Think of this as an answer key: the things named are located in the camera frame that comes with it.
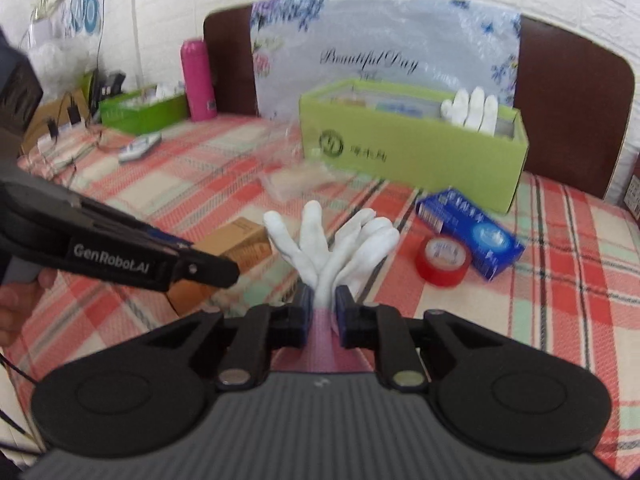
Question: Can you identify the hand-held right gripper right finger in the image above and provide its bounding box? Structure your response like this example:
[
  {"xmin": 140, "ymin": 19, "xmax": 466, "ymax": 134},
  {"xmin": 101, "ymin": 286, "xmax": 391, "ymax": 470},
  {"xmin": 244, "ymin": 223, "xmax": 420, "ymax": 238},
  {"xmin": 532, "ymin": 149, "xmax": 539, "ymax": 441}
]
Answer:
[{"xmin": 333, "ymin": 283, "xmax": 506, "ymax": 392}]

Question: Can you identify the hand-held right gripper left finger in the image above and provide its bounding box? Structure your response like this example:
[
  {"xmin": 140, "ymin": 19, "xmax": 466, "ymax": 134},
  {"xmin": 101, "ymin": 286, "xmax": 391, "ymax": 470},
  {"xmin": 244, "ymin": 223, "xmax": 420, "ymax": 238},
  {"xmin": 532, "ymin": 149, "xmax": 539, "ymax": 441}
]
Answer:
[{"xmin": 145, "ymin": 282, "xmax": 312, "ymax": 392}]

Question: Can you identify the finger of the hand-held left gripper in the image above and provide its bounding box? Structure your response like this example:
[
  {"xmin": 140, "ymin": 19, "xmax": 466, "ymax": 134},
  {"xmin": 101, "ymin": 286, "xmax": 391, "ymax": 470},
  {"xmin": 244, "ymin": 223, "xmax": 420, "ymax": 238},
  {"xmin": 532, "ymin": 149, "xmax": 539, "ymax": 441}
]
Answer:
[
  {"xmin": 134, "ymin": 224, "xmax": 196, "ymax": 251},
  {"xmin": 166, "ymin": 245, "xmax": 242, "ymax": 292}
]

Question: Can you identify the white glove with pink cuff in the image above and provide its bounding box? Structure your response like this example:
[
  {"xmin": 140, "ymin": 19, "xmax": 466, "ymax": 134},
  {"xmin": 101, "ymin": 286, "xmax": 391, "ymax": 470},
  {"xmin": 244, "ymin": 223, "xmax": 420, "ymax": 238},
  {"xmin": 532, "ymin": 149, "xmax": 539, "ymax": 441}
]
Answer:
[
  {"xmin": 263, "ymin": 200, "xmax": 402, "ymax": 374},
  {"xmin": 440, "ymin": 86, "xmax": 500, "ymax": 136}
]

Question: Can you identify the large green box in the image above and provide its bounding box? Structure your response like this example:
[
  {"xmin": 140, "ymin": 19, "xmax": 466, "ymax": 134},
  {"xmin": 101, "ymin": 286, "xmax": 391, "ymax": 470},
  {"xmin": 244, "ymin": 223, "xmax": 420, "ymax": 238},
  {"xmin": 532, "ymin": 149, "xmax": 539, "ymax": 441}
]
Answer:
[{"xmin": 298, "ymin": 78, "xmax": 530, "ymax": 215}]

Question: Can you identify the person's left hand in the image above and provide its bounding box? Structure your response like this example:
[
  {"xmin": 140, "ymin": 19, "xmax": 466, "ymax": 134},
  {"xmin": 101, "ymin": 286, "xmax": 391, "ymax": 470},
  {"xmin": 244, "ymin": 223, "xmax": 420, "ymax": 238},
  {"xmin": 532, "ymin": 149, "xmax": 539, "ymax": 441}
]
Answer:
[{"xmin": 0, "ymin": 269, "xmax": 56, "ymax": 347}]

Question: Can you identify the tan cardboard box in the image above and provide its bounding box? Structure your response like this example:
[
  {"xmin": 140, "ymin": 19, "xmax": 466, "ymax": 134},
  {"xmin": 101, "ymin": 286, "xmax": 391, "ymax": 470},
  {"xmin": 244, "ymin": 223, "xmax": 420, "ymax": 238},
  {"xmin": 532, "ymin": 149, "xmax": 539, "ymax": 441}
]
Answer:
[{"xmin": 167, "ymin": 216, "xmax": 274, "ymax": 314}]

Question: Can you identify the white remote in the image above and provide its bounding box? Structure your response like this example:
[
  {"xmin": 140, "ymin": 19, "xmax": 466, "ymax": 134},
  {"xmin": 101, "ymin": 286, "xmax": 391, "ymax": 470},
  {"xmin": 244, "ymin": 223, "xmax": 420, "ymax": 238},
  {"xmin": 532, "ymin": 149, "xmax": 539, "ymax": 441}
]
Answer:
[{"xmin": 117, "ymin": 132, "xmax": 164, "ymax": 164}]

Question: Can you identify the red tape roll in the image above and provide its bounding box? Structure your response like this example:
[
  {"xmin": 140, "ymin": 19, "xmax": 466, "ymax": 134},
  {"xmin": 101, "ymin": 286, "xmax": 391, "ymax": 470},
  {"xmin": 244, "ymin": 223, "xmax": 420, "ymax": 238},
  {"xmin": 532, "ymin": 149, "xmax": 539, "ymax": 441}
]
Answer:
[{"xmin": 414, "ymin": 236, "xmax": 472, "ymax": 289}]

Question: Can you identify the small green box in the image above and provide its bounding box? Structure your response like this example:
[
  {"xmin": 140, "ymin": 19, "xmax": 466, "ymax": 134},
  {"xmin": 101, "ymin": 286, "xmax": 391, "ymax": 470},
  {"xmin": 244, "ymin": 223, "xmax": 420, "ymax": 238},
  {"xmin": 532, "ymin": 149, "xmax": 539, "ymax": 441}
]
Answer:
[{"xmin": 98, "ymin": 85, "xmax": 190, "ymax": 136}]

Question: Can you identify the black device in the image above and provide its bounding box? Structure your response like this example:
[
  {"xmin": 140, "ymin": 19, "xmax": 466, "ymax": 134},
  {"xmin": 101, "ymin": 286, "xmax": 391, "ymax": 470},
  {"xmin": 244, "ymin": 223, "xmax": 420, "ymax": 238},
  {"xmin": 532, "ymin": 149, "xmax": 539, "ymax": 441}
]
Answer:
[{"xmin": 92, "ymin": 71, "xmax": 126, "ymax": 111}]

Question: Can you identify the clear plastic wrapper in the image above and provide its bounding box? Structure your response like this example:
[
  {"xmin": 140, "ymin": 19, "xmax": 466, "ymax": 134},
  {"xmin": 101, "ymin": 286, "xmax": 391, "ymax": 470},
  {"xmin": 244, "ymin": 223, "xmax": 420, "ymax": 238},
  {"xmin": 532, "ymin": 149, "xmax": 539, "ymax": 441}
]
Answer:
[{"xmin": 262, "ymin": 119, "xmax": 307, "ymax": 161}]

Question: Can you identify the pink bottle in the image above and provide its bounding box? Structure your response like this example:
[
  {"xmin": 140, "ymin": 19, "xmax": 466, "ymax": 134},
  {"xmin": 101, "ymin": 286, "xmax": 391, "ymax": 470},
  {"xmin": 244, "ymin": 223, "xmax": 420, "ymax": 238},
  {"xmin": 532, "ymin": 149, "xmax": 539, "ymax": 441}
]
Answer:
[{"xmin": 180, "ymin": 37, "xmax": 219, "ymax": 122}]

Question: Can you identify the blue rectangular box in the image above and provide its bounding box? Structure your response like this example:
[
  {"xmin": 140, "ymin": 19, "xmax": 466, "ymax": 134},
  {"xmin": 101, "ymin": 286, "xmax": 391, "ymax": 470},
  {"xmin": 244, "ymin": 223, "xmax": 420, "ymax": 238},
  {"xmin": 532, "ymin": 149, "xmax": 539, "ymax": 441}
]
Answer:
[{"xmin": 415, "ymin": 187, "xmax": 526, "ymax": 282}]

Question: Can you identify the white plastic bag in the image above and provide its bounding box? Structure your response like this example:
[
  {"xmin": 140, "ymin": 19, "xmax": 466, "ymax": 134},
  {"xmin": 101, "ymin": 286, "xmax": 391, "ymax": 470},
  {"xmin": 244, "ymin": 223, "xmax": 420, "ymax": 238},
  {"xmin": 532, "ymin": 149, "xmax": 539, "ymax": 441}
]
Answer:
[{"xmin": 26, "ymin": 35, "xmax": 92, "ymax": 92}]

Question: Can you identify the plaid tablecloth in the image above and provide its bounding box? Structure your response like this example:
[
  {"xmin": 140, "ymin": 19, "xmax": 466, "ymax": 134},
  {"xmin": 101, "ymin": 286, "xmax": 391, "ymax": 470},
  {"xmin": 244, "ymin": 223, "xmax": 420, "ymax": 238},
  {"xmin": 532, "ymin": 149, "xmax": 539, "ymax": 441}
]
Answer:
[{"xmin": 0, "ymin": 112, "xmax": 640, "ymax": 461}]

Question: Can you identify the floral plastic bag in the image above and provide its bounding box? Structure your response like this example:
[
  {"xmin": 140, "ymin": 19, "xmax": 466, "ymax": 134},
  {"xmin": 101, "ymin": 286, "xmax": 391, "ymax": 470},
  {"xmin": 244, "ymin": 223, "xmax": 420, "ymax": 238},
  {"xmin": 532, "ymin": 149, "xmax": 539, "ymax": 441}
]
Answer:
[{"xmin": 250, "ymin": 0, "xmax": 522, "ymax": 121}]

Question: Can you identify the brown chair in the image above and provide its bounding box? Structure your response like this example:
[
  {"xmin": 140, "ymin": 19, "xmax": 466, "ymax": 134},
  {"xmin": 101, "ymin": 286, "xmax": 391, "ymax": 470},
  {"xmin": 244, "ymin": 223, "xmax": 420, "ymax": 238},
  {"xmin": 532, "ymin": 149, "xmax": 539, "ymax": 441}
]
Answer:
[{"xmin": 202, "ymin": 2, "xmax": 636, "ymax": 202}]

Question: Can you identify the brown box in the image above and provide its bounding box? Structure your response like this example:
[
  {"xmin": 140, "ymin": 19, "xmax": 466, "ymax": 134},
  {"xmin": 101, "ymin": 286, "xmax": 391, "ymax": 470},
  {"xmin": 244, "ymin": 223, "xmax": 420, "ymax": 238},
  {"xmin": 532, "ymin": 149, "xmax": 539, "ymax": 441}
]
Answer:
[{"xmin": 625, "ymin": 172, "xmax": 640, "ymax": 222}]

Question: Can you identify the black cable loop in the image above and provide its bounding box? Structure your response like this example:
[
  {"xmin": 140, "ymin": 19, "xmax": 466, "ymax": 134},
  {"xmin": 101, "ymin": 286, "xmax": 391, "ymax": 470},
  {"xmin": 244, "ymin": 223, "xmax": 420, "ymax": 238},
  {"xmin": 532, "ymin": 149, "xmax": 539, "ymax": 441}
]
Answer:
[{"xmin": 0, "ymin": 352, "xmax": 41, "ymax": 441}]

